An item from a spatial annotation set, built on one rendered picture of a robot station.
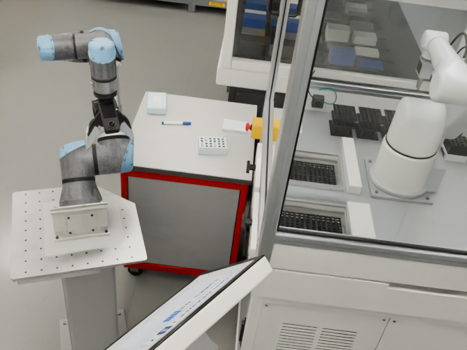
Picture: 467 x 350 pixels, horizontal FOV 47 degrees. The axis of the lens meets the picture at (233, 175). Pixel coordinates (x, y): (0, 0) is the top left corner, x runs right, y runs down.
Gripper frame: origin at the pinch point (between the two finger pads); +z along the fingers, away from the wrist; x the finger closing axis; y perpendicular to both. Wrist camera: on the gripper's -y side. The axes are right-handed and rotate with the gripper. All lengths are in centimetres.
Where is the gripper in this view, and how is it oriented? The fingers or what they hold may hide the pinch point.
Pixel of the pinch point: (110, 146)
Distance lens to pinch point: 178.0
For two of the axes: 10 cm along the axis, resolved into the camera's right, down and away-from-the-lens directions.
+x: -9.2, 1.9, -3.5
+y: -4.0, -6.0, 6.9
